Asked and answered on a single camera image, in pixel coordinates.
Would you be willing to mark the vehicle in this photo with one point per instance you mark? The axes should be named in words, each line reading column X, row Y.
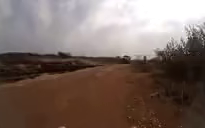
column 125, row 59

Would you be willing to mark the pole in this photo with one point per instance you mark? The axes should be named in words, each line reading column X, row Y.
column 144, row 59

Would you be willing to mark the brown dirt road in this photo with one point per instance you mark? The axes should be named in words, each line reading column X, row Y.
column 73, row 100

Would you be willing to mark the pale stone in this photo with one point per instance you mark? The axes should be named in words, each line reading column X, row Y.
column 154, row 94

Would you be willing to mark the rough open field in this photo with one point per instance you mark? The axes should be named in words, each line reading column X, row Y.
column 30, row 68

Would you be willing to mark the robot's own part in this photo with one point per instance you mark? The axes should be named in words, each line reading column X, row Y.
column 61, row 127

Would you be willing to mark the bare scrub bushes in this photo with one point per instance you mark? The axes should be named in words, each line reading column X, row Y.
column 190, row 66

